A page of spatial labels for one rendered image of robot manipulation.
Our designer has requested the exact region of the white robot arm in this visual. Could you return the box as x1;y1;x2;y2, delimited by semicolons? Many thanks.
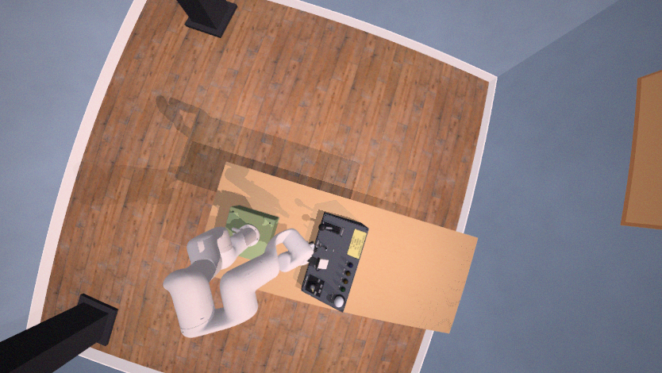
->
163;225;329;337

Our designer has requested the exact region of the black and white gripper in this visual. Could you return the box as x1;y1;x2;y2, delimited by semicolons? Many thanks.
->
300;241;318;266

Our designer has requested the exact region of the dark grey console housing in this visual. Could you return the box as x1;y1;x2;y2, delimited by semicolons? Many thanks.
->
301;212;369;313

